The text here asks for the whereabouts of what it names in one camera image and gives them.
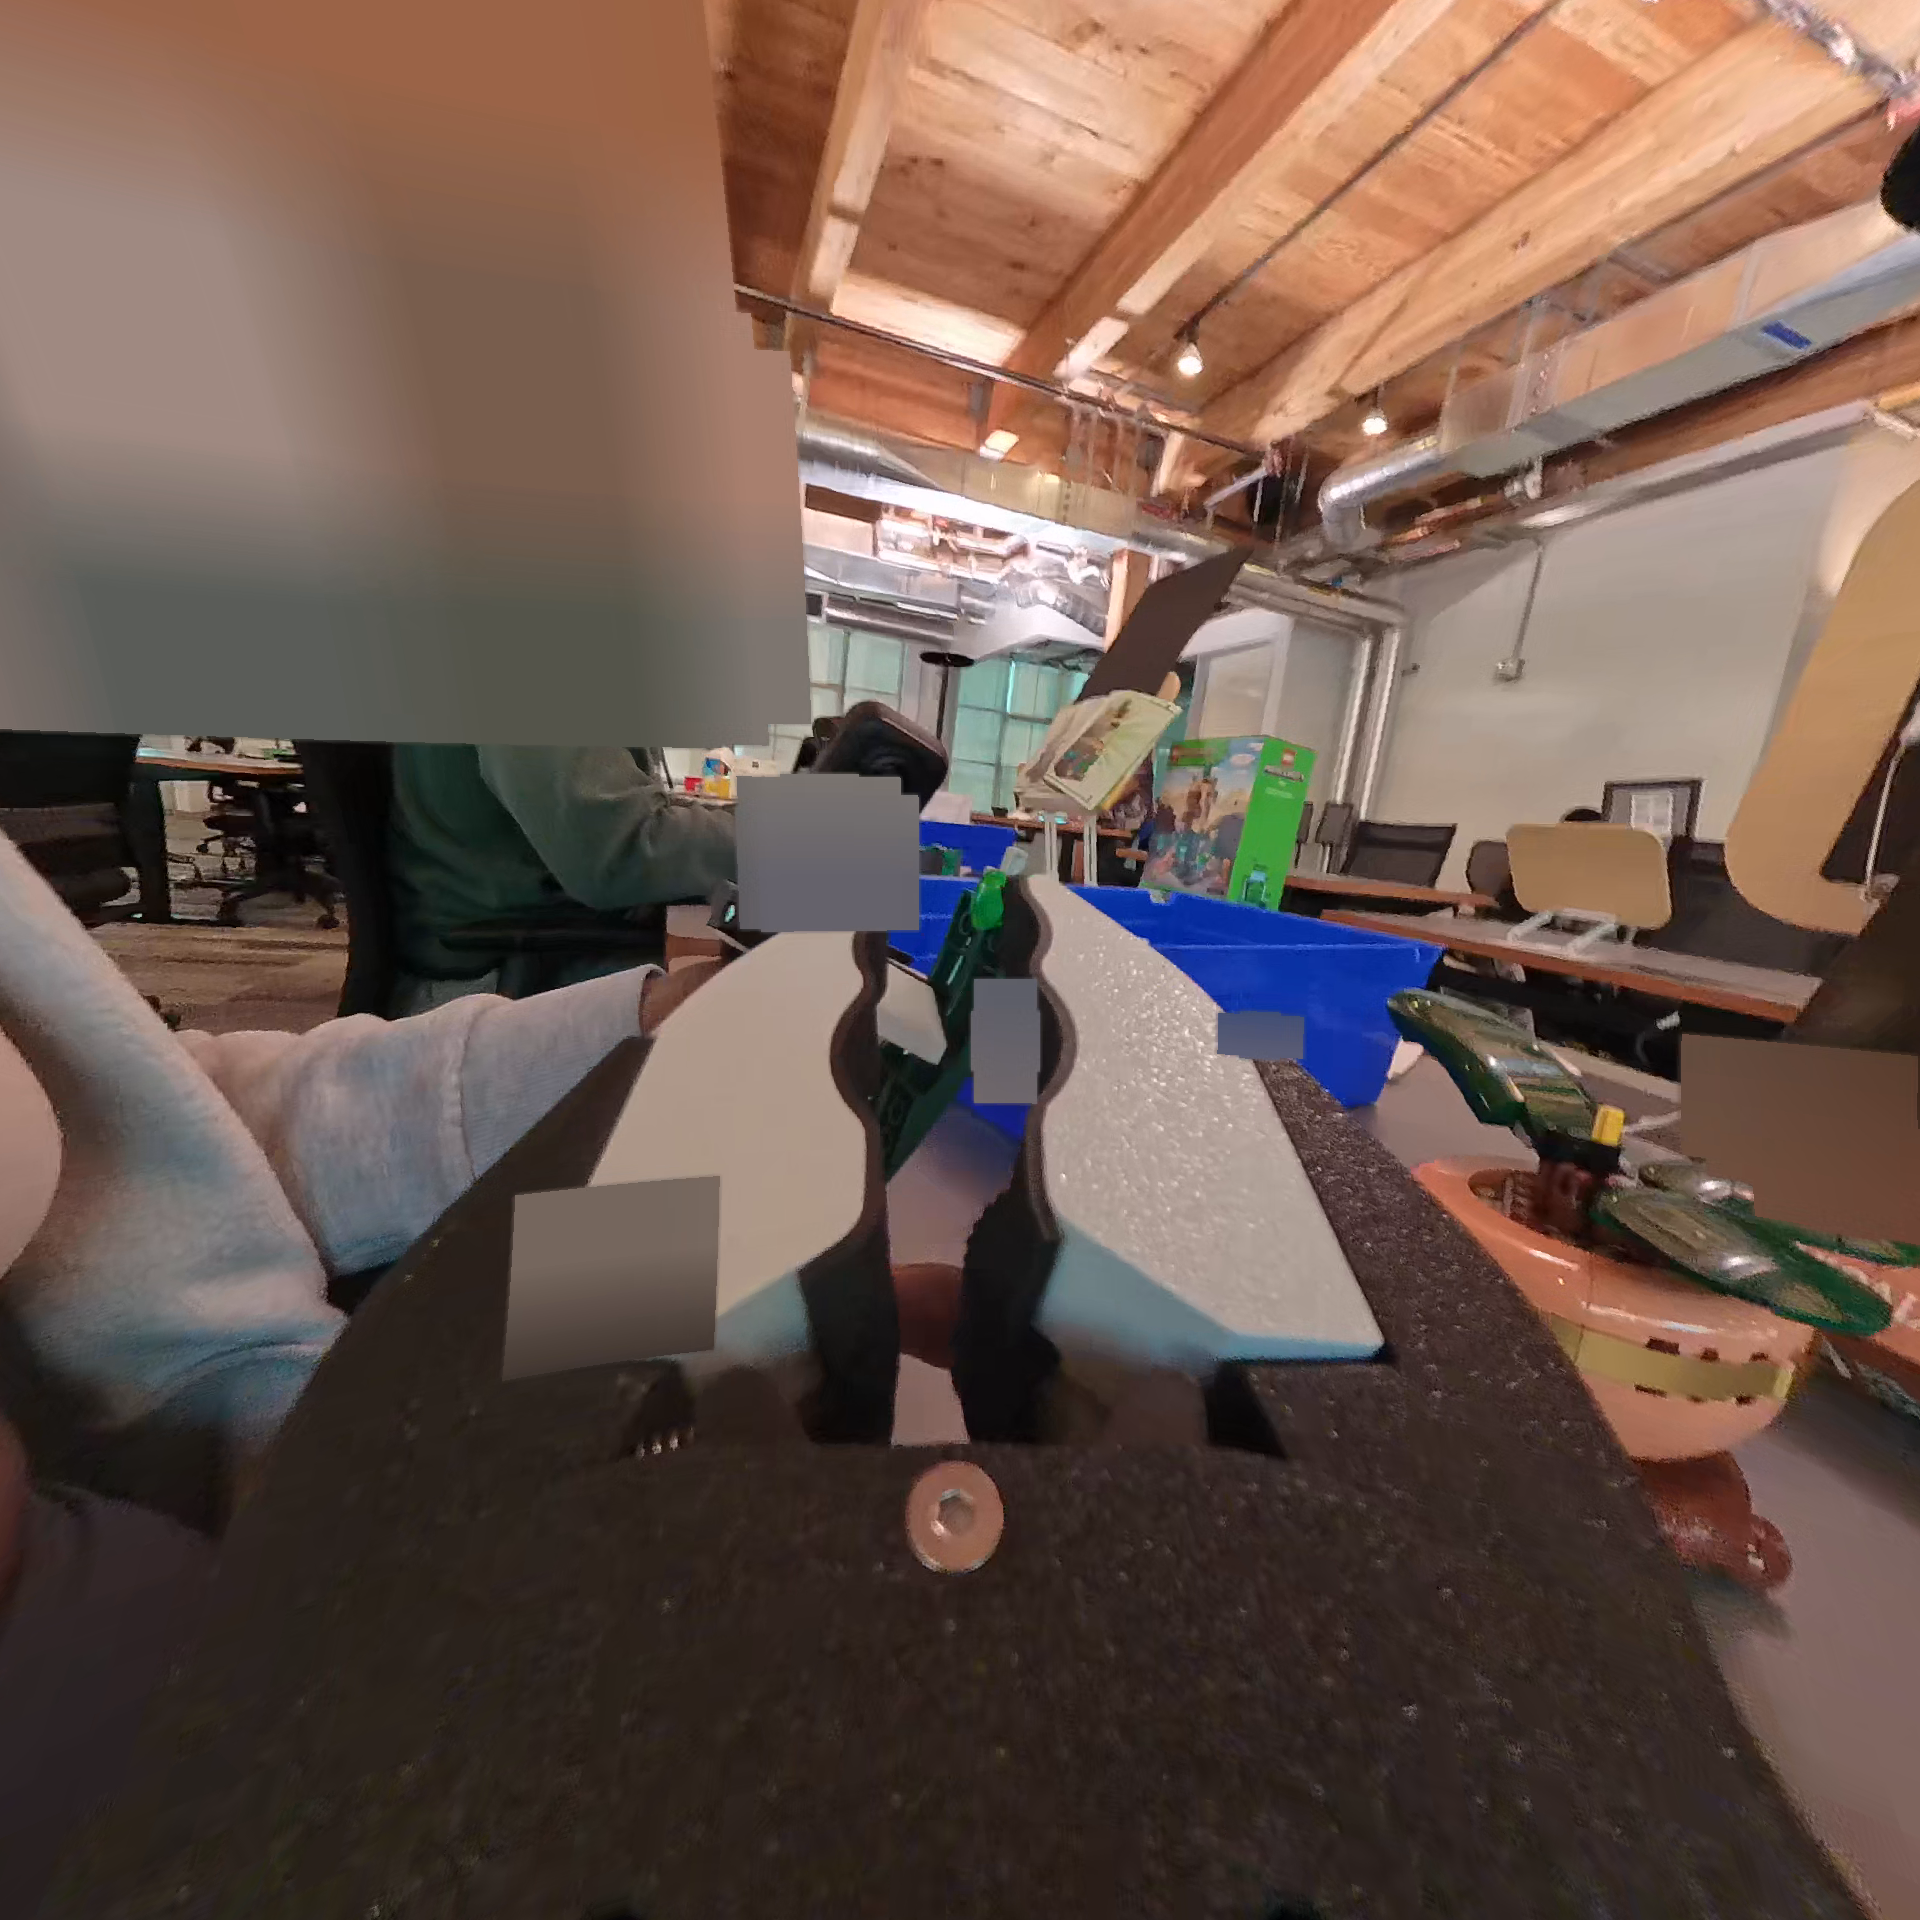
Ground grey desk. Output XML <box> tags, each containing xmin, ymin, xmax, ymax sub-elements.
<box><xmin>884</xmin><ymin>1035</ymin><xmax>1920</xmax><ymax>1920</ymax></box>

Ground illustrated toy box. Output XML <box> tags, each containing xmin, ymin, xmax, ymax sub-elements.
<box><xmin>1017</xmin><ymin>689</ymin><xmax>1181</xmax><ymax>823</ymax></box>

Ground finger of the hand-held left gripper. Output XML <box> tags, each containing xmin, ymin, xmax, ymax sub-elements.
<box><xmin>873</xmin><ymin>968</ymin><xmax>953</xmax><ymax>1063</ymax></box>

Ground person's left forearm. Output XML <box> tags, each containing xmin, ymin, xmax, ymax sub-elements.
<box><xmin>0</xmin><ymin>833</ymin><xmax>706</xmax><ymax>1353</ymax></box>

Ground toy brick potted plant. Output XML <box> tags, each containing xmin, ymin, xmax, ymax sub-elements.
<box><xmin>1387</xmin><ymin>989</ymin><xmax>1920</xmax><ymax>1595</ymax></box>

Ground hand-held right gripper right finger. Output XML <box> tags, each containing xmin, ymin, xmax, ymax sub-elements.
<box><xmin>958</xmin><ymin>874</ymin><xmax>1387</xmax><ymax>1434</ymax></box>

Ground tan chair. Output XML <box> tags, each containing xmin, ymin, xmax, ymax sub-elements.
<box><xmin>1505</xmin><ymin>821</ymin><xmax>1678</xmax><ymax>951</ymax></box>

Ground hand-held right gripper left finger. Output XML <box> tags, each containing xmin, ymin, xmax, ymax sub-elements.
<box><xmin>592</xmin><ymin>921</ymin><xmax>905</xmax><ymax>1446</ymax></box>

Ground green toy box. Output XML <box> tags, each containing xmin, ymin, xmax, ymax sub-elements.
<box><xmin>1136</xmin><ymin>733</ymin><xmax>1320</xmax><ymax>912</ymax></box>

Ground wooden office table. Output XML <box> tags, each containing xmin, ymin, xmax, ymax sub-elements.
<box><xmin>1282</xmin><ymin>867</ymin><xmax>1824</xmax><ymax>1024</ymax></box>

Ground black floor lamp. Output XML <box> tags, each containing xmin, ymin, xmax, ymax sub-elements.
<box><xmin>920</xmin><ymin>651</ymin><xmax>981</xmax><ymax>782</ymax></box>

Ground green brick leaf piece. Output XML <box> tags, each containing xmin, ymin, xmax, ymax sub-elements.
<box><xmin>873</xmin><ymin>867</ymin><xmax>1025</xmax><ymax>1183</ymax></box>

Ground black framed monitor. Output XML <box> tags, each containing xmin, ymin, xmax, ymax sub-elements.
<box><xmin>1601</xmin><ymin>775</ymin><xmax>1706</xmax><ymax>847</ymax></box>

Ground person's dark pants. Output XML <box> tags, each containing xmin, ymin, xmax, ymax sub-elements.
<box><xmin>0</xmin><ymin>1335</ymin><xmax>348</xmax><ymax>1920</ymax></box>

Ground rectangular silver air duct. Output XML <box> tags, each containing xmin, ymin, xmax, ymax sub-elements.
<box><xmin>1317</xmin><ymin>225</ymin><xmax>1920</xmax><ymax>560</ymax></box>

